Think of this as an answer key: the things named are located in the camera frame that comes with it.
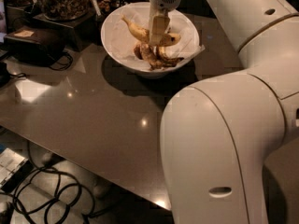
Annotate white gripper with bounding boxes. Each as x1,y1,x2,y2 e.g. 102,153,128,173
149,0,181,45

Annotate yellow spotted banana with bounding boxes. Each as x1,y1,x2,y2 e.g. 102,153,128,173
121,15,181,47

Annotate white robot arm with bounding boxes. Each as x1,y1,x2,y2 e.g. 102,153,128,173
160,0,299,224

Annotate white bowl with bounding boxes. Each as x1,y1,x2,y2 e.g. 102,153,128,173
100,2,200,80

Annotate brown banana peels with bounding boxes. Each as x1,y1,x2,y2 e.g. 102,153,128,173
133,42,183,70

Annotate white paper liner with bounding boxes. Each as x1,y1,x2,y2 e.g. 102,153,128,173
104,6,206,73

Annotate dark metal stand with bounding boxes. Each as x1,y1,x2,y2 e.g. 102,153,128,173
34,9,97,51

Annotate black box with label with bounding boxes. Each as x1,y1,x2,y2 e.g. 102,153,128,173
4,26,65,67

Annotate black object left edge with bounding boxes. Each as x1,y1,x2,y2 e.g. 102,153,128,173
0,61,27,89

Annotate white patterned floor box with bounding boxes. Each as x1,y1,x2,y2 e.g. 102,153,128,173
0,148,33,193

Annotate black cable on table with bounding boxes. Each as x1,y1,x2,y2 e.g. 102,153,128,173
49,50,75,72

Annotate black floor cable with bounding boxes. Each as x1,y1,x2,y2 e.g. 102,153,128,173
0,140,132,224

